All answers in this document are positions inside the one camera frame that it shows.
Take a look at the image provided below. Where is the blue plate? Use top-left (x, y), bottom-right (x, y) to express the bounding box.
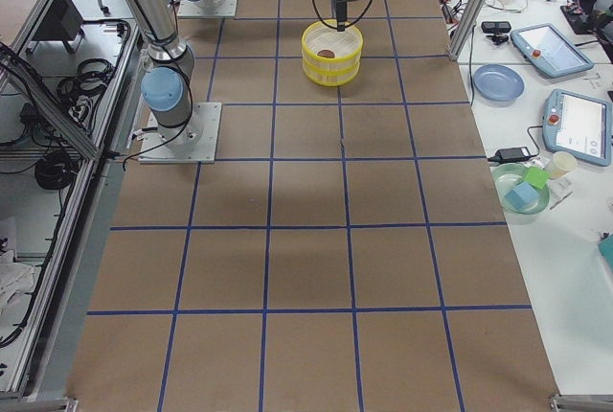
top-left (473, 64), bottom-right (525, 103)

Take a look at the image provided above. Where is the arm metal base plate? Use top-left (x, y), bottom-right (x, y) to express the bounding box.
top-left (178, 0), bottom-right (238, 19)
top-left (138, 103), bottom-right (222, 164)

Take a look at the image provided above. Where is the white cloth bundle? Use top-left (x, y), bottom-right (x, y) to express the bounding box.
top-left (0, 217), bottom-right (35, 317)

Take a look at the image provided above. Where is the teach pendant tablet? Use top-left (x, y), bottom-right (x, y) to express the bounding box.
top-left (510, 23), bottom-right (594, 78)
top-left (542, 89), bottom-right (612, 167)

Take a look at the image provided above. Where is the lower teach pendant tablet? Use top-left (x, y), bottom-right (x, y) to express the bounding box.
top-left (542, 89), bottom-right (612, 167)

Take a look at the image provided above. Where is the brown steamed bun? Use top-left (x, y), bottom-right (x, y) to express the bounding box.
top-left (317, 49), bottom-right (335, 58)

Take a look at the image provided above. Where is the green plate with blocks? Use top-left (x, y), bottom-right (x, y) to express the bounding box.
top-left (491, 163), bottom-right (550, 215)

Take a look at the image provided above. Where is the aluminium frame post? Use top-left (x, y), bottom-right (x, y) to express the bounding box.
top-left (447, 0), bottom-right (485, 61)

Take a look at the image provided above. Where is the small black power brick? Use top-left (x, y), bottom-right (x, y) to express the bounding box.
top-left (489, 147), bottom-right (533, 164)

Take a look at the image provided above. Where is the beige paper cup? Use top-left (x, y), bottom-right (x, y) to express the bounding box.
top-left (545, 151), bottom-right (578, 179)

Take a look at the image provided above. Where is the upper teach pendant tablet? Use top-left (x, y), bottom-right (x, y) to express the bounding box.
top-left (510, 23), bottom-right (594, 78)

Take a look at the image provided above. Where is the yellow-rimmed steamer layer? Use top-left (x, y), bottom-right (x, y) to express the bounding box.
top-left (302, 59), bottom-right (360, 87)
top-left (301, 22), bottom-right (364, 68)

